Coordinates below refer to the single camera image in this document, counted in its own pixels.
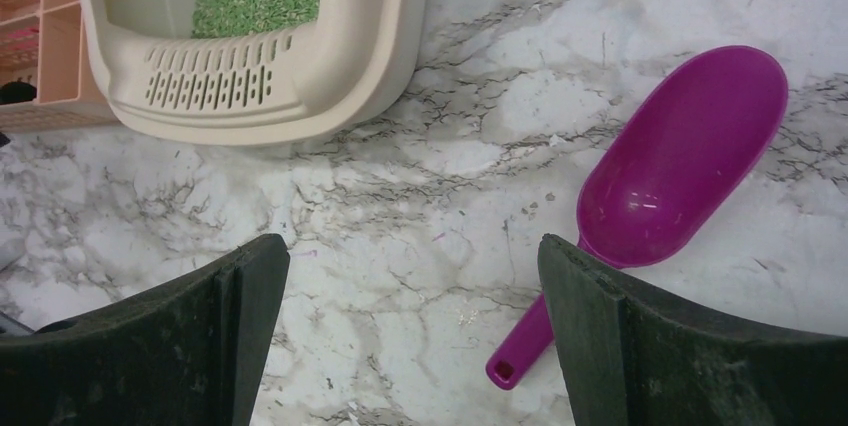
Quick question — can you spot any purple plastic litter scoop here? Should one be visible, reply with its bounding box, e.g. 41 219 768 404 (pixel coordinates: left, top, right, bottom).
485 45 790 392

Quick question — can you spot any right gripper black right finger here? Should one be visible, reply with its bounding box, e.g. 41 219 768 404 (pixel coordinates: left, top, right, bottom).
537 234 847 425

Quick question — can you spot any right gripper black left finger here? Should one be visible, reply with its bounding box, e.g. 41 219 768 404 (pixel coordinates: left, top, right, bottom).
1 233 290 425

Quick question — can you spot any beige plastic litter box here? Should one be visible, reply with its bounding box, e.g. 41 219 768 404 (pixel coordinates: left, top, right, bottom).
79 0 426 146

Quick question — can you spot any orange mesh file rack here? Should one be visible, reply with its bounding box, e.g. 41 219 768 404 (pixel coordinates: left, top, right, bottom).
1 0 117 134

